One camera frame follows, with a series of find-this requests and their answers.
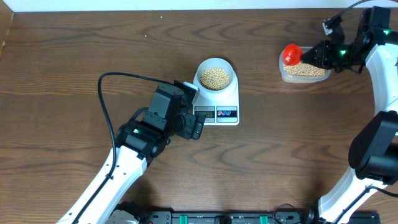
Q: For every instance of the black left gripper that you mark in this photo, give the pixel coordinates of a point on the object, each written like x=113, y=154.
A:
x=192, y=125

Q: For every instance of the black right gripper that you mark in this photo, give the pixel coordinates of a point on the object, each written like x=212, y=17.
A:
x=322, y=48

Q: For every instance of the red plastic measuring scoop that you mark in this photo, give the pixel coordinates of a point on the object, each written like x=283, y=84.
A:
x=294, y=52

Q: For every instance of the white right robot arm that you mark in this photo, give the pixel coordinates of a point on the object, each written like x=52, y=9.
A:
x=372, y=153

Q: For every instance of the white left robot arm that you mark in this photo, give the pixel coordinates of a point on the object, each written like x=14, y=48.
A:
x=137, y=143

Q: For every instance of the white digital kitchen scale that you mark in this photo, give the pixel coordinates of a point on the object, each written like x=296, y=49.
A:
x=220, y=108

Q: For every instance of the soybeans in grey bowl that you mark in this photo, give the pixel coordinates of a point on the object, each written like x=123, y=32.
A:
x=214, y=78

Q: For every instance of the grey plastic bowl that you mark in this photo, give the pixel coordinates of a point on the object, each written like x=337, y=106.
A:
x=215, y=62

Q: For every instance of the pile of soybeans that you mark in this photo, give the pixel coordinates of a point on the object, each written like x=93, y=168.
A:
x=304, y=70

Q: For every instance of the clear plastic container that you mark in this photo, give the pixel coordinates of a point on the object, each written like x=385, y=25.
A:
x=297, y=79

